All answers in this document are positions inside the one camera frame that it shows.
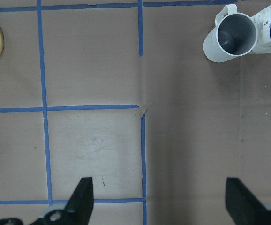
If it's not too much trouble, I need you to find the white mug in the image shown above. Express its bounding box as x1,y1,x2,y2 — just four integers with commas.
203,4,258,63

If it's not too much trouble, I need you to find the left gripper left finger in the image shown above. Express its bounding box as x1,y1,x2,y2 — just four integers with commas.
64,177,94,225

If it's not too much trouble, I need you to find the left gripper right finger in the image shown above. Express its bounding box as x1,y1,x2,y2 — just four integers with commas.
225,177,271,225

